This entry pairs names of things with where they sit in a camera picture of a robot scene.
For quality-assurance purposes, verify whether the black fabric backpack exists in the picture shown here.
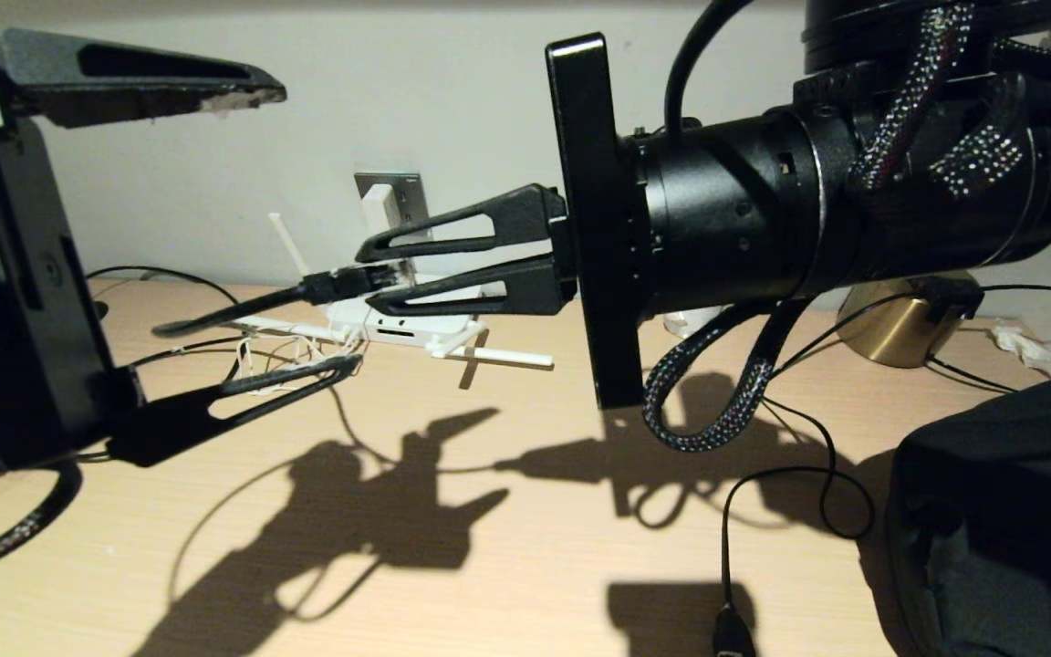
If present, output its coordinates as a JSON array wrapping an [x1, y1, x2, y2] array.
[[881, 372, 1051, 657]]

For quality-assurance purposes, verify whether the grey wall socket plate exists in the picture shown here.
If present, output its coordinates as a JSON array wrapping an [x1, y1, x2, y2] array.
[[354, 173, 433, 240]]

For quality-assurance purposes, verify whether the black ethernet cable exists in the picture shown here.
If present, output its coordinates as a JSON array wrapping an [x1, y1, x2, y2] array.
[[83, 263, 412, 368]]

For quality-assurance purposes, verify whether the brass desk lamp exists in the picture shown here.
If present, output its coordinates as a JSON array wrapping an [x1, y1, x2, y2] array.
[[836, 26, 1051, 370]]

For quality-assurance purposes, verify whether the left braided black cable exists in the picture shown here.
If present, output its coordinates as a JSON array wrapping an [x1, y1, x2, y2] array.
[[0, 445, 84, 585]]

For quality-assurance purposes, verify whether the clear plastic water bottle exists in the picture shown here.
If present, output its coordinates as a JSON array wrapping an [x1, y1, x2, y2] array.
[[662, 306, 729, 340]]

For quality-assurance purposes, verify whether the black lamp power cable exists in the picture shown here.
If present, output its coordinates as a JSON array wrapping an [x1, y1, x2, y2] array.
[[717, 274, 1051, 657]]

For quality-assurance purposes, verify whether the right braided black cable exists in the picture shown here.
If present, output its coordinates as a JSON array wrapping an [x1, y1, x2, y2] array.
[[642, 0, 1051, 454]]

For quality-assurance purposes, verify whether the white router with antennas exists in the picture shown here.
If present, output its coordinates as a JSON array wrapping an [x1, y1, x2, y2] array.
[[234, 214, 555, 370]]

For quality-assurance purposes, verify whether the braided black cable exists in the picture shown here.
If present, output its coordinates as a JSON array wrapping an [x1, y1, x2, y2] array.
[[0, 445, 84, 585], [642, 0, 1051, 454]]

